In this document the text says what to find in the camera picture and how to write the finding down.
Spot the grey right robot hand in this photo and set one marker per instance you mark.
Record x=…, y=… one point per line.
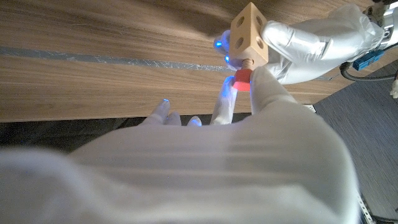
x=202, y=174

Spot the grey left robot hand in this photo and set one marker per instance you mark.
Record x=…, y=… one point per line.
x=311, y=46

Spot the wooden block with holes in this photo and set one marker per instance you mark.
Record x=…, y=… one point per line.
x=248, y=34

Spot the red-headed wooden screw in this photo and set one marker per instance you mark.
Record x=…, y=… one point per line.
x=243, y=79

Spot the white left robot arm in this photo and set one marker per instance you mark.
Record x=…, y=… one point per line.
x=390, y=31

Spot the black backdrop curtain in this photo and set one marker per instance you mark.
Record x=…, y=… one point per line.
x=62, y=130

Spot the grey tape outline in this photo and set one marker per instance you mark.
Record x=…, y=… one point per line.
x=93, y=58

